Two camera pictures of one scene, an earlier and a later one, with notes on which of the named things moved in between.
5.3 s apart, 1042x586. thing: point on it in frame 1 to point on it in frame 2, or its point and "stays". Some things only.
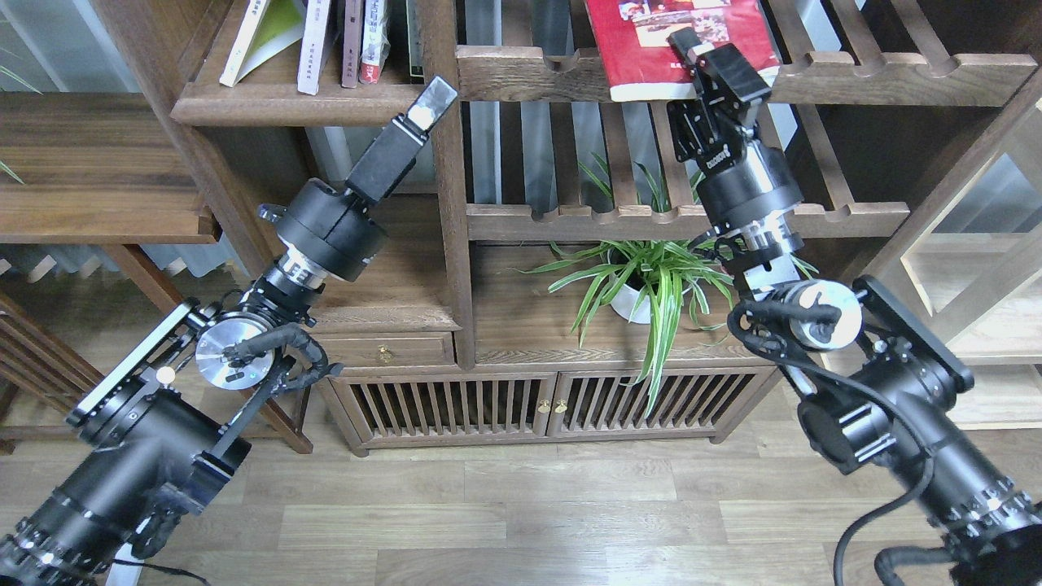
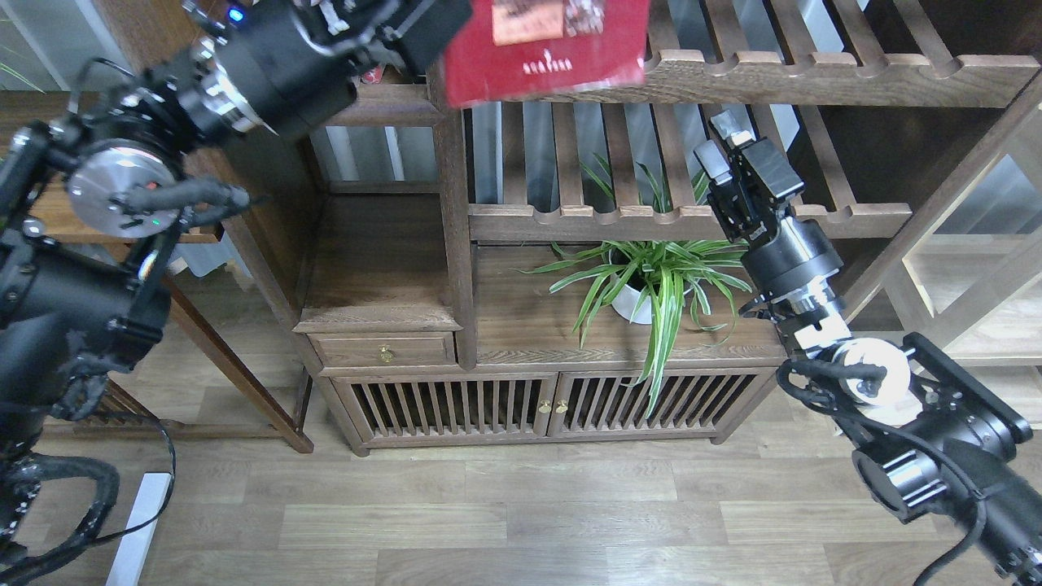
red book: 637,61 to 511,49
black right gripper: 711,126 to 749,204
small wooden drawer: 387,348 stays
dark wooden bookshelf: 550,272 stays
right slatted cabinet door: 599,403 stays
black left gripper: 393,155 to 420,32
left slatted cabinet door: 474,405 stays
